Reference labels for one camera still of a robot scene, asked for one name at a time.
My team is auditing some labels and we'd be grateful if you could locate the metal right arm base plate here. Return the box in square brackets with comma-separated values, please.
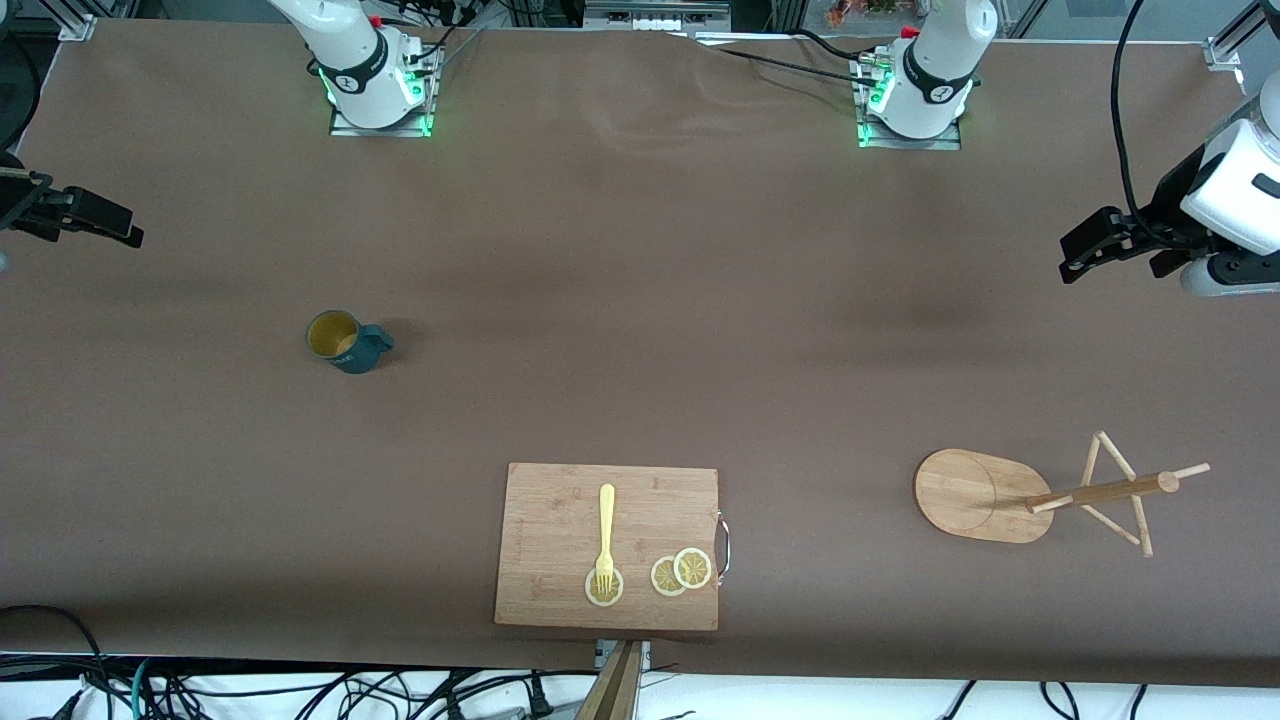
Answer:
[330, 45, 435, 138]

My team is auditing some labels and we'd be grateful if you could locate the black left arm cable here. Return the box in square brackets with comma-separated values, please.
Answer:
[1112, 0, 1161, 236]

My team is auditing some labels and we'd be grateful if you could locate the teal mug with yellow inside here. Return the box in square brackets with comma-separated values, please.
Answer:
[306, 309, 395, 375]

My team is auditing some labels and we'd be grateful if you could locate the long black table cable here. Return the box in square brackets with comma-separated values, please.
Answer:
[715, 45, 881, 91]

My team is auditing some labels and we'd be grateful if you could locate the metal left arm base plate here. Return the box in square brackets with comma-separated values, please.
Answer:
[857, 55, 963, 151]

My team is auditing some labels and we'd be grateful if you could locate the wooden camera post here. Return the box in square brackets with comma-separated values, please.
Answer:
[575, 640, 643, 720]

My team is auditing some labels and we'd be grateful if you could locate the black looped floor cable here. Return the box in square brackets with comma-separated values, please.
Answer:
[0, 605, 111, 701]

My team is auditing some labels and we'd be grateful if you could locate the wooden mug rack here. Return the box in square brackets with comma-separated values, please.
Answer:
[913, 430, 1211, 558]

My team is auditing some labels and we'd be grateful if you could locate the bamboo cutting board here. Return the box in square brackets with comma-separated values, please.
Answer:
[494, 462, 721, 632]

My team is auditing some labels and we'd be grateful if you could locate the short black table cable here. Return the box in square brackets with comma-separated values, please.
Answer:
[795, 28, 871, 63]

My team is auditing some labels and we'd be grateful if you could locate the aluminium frame bracket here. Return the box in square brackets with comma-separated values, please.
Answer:
[1205, 0, 1263, 71]
[58, 0, 103, 41]

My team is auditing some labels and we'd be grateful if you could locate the grey power strip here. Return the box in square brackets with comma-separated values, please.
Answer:
[585, 0, 731, 31]

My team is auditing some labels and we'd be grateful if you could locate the yellow plastic fork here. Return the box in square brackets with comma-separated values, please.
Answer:
[595, 484, 616, 593]

